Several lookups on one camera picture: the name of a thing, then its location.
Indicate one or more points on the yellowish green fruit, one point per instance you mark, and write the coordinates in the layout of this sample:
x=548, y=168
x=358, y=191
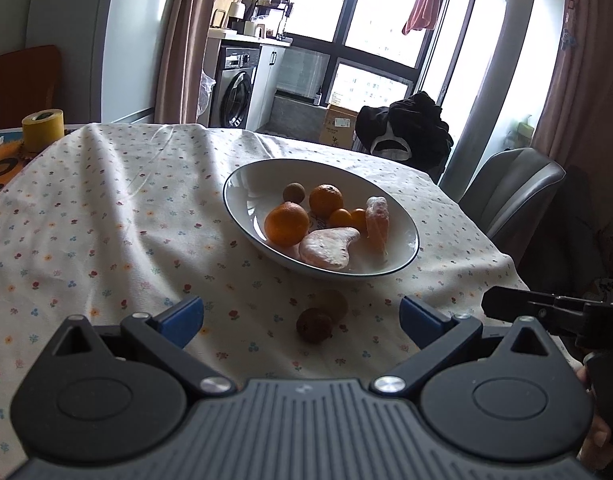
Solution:
x=333, y=303

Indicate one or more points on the left brown curtain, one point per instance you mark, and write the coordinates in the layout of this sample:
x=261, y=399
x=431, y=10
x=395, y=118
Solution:
x=185, y=40

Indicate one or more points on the white kitchen cabinet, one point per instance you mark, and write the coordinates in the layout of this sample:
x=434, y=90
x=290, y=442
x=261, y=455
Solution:
x=267, y=74

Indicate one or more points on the person's right hand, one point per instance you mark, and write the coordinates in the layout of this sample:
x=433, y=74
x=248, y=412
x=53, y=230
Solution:
x=597, y=449

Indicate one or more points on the grey leather chair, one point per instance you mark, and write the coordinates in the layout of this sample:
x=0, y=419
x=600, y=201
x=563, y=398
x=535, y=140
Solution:
x=510, y=195

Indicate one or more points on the yellow tape roll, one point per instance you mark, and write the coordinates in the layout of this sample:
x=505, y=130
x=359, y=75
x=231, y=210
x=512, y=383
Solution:
x=41, y=129

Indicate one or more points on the dark red plum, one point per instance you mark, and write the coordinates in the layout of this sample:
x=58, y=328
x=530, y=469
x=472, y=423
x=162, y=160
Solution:
x=314, y=326

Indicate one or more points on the white refrigerator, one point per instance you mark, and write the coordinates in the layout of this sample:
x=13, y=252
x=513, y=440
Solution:
x=111, y=52

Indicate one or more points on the floral white tablecloth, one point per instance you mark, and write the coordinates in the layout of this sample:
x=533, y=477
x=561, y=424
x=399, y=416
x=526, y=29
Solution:
x=117, y=219

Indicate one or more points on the large orange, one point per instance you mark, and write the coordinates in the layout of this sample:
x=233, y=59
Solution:
x=286, y=224

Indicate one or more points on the small orange tangerine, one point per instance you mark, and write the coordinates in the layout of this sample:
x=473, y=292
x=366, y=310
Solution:
x=340, y=218
x=358, y=217

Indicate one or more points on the clear plastic bag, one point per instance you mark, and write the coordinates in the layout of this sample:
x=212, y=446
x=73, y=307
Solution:
x=206, y=86

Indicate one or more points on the green-brown kiwi fruit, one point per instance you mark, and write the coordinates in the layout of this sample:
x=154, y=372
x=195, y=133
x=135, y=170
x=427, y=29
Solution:
x=293, y=192

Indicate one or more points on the black clothes pile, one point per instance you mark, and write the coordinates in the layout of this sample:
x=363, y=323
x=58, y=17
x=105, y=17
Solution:
x=410, y=131

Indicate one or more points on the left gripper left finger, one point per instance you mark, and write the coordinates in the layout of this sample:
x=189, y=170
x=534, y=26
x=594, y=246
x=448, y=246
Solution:
x=160, y=341

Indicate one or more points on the black dish rack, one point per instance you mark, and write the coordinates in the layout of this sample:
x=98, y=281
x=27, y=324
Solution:
x=273, y=15

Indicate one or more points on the right brown curtain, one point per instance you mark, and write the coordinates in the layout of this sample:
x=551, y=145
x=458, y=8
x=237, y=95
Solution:
x=576, y=126

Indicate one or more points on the orange printed mat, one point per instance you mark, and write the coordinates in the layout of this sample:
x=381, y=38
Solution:
x=14, y=156

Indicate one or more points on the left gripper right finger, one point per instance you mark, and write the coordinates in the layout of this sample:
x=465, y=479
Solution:
x=443, y=341

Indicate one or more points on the brown curtain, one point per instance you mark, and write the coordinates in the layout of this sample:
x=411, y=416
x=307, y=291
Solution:
x=185, y=40
x=576, y=126

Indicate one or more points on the pink hanging towel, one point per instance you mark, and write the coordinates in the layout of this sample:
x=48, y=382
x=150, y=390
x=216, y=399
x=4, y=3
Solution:
x=423, y=16

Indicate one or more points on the orange mandarin in plate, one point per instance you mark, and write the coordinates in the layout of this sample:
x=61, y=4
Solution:
x=324, y=199

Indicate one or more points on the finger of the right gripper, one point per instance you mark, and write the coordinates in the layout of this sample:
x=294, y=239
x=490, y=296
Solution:
x=559, y=315

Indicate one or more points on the silver washing machine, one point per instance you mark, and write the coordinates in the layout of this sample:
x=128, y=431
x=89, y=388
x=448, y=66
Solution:
x=234, y=79

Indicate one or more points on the brown wooden chair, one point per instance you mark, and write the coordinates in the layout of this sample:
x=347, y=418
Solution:
x=29, y=79

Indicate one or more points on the white oval plate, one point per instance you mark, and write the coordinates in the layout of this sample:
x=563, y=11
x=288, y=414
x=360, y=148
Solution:
x=320, y=220

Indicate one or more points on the cardboard box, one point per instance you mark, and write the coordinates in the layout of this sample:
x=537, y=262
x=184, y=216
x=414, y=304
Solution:
x=338, y=127

